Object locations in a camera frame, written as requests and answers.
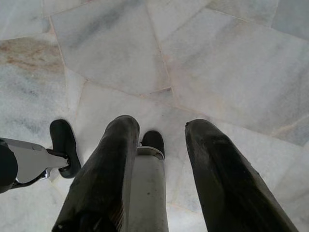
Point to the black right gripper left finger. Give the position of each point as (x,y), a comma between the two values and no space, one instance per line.
(103,181)

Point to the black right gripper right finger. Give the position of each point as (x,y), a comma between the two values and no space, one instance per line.
(224,181)

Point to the black robot left foot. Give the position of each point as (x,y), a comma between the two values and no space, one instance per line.
(61,137)

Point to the black robot foot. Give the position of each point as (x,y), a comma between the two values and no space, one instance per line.
(61,137)
(153,140)

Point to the black robot right foot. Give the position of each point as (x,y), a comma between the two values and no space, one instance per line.
(153,140)

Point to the silver robot left leg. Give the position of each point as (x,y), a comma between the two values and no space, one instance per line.
(29,164)

